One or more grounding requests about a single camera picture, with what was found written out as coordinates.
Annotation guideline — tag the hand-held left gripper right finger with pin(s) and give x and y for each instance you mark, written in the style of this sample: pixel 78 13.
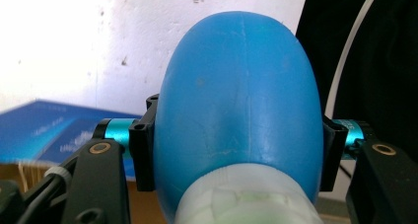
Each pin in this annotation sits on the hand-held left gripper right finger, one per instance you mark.
pixel 333 151

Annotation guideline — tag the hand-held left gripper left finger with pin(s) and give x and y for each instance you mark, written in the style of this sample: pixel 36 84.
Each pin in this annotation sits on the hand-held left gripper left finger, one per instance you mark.
pixel 143 151

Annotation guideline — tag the blue cardboard box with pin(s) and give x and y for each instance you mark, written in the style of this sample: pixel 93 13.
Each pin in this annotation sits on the blue cardboard box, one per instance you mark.
pixel 49 132

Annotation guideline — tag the blue bottle with white cap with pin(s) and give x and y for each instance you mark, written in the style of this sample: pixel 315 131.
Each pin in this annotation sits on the blue bottle with white cap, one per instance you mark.
pixel 240 102

